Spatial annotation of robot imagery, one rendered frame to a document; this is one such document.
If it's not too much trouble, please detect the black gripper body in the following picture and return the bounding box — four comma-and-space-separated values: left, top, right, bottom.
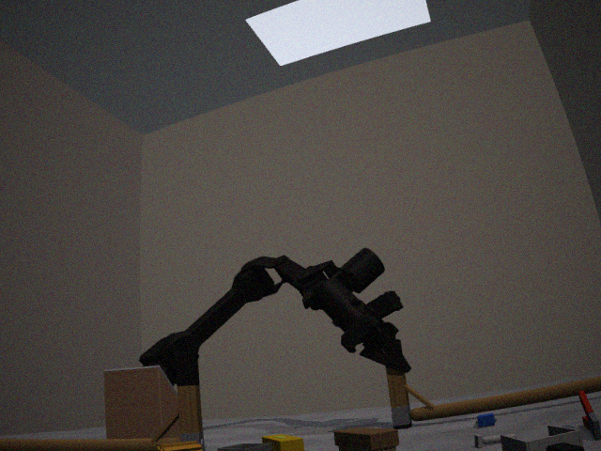
331, 295, 399, 353

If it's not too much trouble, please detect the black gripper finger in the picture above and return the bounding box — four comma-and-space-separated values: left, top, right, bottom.
359, 327, 408, 373
389, 330, 411, 373

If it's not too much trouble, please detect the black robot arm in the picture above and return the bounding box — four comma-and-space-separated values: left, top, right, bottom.
139, 248, 403, 386

